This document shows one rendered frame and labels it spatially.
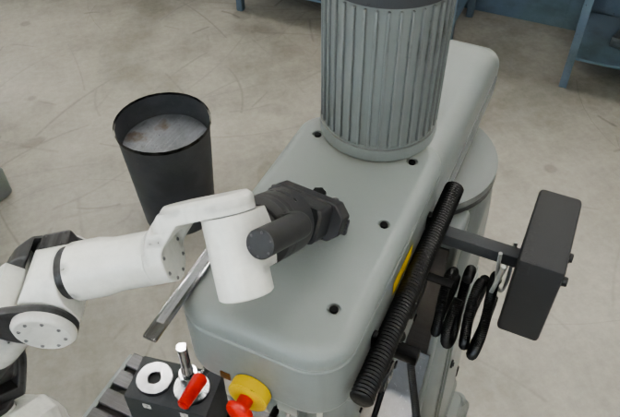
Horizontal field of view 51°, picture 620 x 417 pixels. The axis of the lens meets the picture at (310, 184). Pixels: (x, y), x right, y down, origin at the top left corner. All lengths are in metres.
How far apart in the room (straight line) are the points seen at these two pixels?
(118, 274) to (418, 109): 0.52
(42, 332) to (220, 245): 0.25
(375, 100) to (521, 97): 3.63
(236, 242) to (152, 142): 2.65
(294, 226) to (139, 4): 4.98
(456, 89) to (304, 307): 0.75
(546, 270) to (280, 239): 0.61
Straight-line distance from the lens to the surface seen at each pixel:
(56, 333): 0.86
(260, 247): 0.70
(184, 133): 3.38
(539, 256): 1.21
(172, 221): 0.74
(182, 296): 0.90
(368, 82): 0.98
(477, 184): 1.55
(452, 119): 1.40
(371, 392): 0.92
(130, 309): 3.31
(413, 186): 1.04
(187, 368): 1.63
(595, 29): 5.05
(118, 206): 3.80
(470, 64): 1.58
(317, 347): 0.85
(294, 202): 0.81
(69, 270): 0.81
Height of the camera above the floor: 2.61
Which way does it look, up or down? 44 degrees down
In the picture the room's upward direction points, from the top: 1 degrees counter-clockwise
